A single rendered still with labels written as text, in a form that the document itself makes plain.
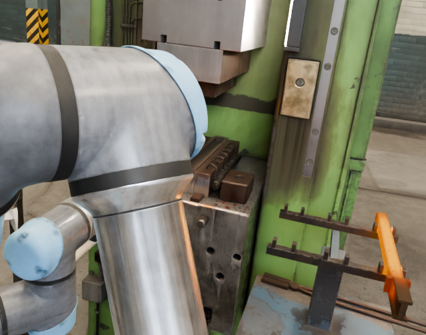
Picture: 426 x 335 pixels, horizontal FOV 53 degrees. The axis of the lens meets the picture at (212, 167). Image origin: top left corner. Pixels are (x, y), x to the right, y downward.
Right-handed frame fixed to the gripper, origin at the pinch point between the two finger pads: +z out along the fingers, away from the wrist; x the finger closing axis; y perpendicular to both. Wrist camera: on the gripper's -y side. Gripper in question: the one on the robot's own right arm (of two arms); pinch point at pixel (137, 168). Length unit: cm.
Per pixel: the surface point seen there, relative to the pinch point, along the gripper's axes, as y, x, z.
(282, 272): 51, 31, 56
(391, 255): 17, 56, 17
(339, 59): -23, 37, 56
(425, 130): 102, 193, 652
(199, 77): -15.1, -0.5, 41.3
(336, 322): 44, 48, 26
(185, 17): -31, -6, 41
